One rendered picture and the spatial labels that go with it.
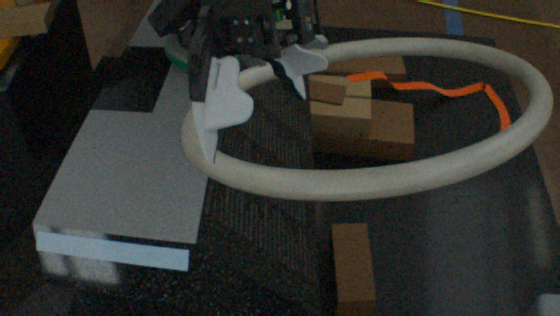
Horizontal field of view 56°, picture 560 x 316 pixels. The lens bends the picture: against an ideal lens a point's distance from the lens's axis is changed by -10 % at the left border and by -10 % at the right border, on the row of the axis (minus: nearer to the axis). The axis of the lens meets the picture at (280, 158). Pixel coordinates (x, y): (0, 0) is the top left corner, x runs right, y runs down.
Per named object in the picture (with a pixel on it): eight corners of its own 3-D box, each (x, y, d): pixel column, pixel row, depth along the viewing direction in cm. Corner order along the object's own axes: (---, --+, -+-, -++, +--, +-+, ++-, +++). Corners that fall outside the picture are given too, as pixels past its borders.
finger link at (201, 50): (191, 98, 47) (214, -2, 48) (178, 97, 48) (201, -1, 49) (226, 110, 51) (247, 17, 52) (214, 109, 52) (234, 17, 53)
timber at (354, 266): (371, 318, 180) (376, 300, 172) (334, 319, 180) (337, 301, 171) (362, 243, 201) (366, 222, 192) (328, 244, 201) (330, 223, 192)
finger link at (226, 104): (230, 165, 46) (253, 52, 46) (177, 156, 49) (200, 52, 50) (253, 171, 48) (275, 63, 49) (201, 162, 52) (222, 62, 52)
